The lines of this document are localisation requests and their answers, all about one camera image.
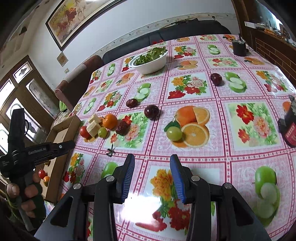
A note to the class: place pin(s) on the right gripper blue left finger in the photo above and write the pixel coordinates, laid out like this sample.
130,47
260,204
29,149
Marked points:
123,175

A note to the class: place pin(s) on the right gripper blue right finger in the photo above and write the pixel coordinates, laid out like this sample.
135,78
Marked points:
182,180

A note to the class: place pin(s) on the red tomato with stem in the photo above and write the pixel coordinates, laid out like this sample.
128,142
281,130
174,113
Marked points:
42,174

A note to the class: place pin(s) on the orange mandarin with leaf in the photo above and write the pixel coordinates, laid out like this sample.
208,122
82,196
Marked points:
46,180

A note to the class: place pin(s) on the green grape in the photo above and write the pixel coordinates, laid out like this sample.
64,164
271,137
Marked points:
102,132
174,133

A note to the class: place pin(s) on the dark red jujube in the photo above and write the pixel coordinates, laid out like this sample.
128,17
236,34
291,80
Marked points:
132,103
122,128

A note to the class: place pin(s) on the cream cake cube front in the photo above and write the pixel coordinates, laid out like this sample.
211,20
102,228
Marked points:
93,128

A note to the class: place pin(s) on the red cherry tomato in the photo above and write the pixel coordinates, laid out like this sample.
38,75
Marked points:
84,133

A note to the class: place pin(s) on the dark red plum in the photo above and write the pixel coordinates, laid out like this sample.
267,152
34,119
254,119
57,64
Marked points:
151,111

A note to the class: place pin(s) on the left hand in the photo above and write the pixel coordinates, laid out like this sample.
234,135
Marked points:
34,203

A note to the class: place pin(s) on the small dried stem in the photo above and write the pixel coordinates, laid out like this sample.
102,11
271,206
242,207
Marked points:
110,151

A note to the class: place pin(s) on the cardboard tray box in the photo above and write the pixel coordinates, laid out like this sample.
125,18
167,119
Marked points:
61,142

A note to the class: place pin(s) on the green cushion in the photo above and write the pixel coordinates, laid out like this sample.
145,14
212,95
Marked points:
62,106

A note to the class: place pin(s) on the wooden glass door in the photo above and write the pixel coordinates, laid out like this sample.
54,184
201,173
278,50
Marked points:
24,87

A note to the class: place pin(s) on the fruit print pink tablecloth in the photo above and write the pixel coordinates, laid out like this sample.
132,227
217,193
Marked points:
230,134

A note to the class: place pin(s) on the brown armchair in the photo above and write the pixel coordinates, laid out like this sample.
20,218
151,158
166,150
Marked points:
74,85

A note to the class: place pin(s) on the white bowl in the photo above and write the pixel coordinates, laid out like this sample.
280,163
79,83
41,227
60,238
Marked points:
150,67

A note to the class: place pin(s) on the red black device right edge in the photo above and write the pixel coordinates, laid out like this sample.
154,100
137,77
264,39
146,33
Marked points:
286,125

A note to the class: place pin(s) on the green lettuce leaves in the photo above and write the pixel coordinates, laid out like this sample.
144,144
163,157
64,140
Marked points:
150,55

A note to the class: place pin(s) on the red item on sofa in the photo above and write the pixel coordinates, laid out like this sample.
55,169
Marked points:
157,42

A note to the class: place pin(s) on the black cup on table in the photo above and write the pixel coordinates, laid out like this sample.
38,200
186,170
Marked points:
239,48

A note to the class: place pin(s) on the black leather sofa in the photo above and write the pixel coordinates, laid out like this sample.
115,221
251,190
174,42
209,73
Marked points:
181,29

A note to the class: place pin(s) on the framed horse painting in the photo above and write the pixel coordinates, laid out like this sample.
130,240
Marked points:
70,17

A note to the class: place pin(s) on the wooden sideboard with clutter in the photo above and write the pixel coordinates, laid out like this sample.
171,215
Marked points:
273,48

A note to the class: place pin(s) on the small wall plaque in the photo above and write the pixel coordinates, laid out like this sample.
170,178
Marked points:
62,59

